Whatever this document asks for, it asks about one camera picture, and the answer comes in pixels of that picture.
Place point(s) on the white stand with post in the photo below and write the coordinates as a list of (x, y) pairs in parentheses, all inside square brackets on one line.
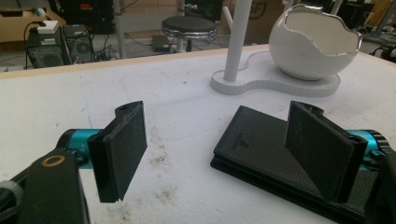
[(236, 37)]

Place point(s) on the black round stool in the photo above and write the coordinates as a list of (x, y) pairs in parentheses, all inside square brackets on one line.
[(188, 24)]

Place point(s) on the white foam mat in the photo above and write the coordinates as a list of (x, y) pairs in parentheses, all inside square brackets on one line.
[(174, 93)]

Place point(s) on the white eggshell-shaped bowl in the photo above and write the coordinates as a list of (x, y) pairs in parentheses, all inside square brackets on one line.
[(295, 53)]

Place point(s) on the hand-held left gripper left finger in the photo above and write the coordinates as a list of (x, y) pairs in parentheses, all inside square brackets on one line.
[(120, 155)]

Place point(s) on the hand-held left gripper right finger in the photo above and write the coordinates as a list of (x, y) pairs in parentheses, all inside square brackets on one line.
[(320, 155)]

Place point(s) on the printed cardboard box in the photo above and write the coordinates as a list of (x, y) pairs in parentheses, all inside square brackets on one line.
[(261, 18)]

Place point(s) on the black leather wallet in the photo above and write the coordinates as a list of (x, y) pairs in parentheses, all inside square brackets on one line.
[(258, 137)]

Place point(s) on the white metal table leg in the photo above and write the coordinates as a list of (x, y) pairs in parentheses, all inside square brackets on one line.
[(120, 34)]

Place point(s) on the white power adapter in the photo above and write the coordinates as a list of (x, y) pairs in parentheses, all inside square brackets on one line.
[(48, 27)]

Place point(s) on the black computer tower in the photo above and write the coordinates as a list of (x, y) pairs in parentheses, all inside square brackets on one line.
[(46, 53), (81, 46)]

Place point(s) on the tan cardboard box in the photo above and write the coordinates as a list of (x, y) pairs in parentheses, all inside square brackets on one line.
[(15, 28)]

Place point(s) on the small dark box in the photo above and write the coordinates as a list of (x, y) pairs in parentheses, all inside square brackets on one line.
[(160, 43)]

